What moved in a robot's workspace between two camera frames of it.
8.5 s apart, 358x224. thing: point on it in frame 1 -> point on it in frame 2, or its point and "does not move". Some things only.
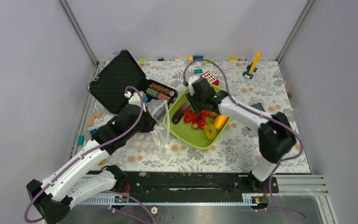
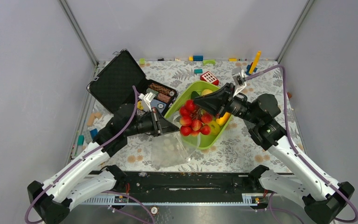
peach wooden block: x=91 y=118 does not move
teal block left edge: x=80 y=140 does not move
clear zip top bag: x=158 y=136 -> x=173 y=148
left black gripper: x=150 y=122 does not move
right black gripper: x=191 y=99 -> x=215 y=101
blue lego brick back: x=197 y=57 does not move
